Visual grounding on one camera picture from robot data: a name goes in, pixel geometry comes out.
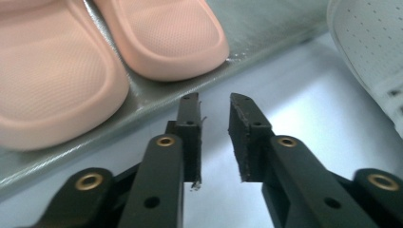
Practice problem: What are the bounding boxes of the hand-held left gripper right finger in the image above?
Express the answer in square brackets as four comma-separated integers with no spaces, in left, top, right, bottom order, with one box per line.
[228,92,378,228]

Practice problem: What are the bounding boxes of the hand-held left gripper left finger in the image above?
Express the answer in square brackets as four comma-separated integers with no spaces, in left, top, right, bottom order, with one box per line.
[117,91,203,228]

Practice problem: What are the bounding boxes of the pink rubber slipper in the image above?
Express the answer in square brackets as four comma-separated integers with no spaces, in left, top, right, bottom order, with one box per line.
[92,0,230,83]
[0,0,131,152]

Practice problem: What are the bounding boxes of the white leather sneaker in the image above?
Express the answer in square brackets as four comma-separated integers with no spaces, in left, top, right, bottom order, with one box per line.
[326,0,403,140]

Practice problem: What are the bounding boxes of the white table mat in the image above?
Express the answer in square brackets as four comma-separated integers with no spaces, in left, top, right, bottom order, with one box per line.
[0,31,403,228]

